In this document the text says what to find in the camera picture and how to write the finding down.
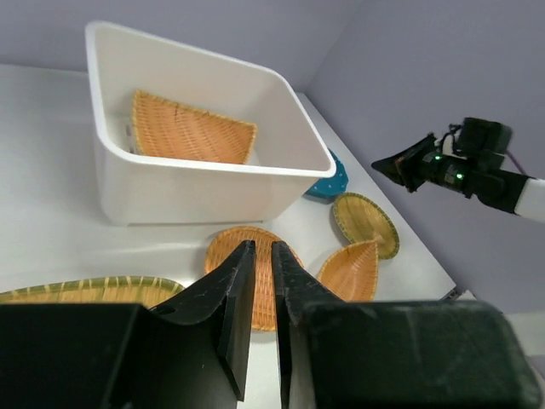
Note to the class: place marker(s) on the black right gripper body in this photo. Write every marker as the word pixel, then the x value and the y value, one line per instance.
pixel 437 168

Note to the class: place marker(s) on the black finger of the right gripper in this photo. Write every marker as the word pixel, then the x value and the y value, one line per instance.
pixel 425 145
pixel 395 171

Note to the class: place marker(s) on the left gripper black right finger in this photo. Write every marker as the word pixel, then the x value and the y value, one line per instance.
pixel 297 293

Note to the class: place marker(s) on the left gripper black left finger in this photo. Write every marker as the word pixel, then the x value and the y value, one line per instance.
pixel 203 334

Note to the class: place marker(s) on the round orange woven plate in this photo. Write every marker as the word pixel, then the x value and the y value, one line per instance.
pixel 224 243

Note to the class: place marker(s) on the round green-rimmed bamboo plate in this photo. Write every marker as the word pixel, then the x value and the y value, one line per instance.
pixel 361 219

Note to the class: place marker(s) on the leaf-shaped woven bamboo plate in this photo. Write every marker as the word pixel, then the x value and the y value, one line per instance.
pixel 351 273

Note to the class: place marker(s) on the blue polka dot plate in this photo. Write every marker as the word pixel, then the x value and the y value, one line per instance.
pixel 327 189

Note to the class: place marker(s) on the green-rimmed rectangular bamboo plate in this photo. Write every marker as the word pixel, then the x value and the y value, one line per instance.
pixel 148 291

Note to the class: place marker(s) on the fan-shaped woven bamboo plate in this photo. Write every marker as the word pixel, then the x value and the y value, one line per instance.
pixel 163 128

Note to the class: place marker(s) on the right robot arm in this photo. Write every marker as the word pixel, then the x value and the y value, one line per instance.
pixel 468 159

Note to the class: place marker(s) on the white plastic bin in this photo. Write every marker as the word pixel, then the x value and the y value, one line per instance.
pixel 288 156

